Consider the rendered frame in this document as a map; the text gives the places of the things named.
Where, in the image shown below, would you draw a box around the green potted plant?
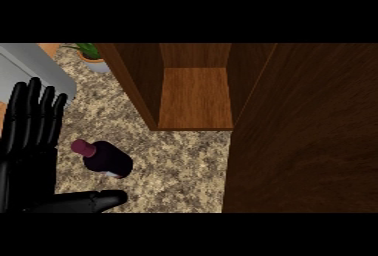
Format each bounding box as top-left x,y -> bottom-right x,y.
61,42 -> 113,74

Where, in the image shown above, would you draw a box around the open brown wooden cabinet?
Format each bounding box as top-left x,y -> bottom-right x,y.
93,42 -> 278,132

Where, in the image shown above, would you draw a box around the grey appliance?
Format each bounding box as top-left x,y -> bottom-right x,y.
0,42 -> 79,107

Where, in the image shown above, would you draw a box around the dark brown cabinet door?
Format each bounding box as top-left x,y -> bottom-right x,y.
222,42 -> 378,214

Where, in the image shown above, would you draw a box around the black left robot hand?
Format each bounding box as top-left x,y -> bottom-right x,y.
0,76 -> 130,214

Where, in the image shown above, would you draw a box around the dark wine bottle, maroon cap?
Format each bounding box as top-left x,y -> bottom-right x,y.
70,138 -> 135,180

